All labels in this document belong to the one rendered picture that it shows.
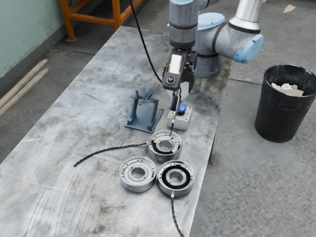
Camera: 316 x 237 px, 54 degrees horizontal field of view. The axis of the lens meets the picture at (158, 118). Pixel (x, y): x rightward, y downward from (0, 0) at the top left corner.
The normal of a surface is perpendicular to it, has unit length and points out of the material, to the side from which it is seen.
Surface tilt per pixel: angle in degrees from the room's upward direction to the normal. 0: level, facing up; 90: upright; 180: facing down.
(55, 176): 0
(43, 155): 0
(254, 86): 0
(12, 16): 90
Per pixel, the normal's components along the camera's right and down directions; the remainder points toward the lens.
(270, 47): 0.00, -0.73
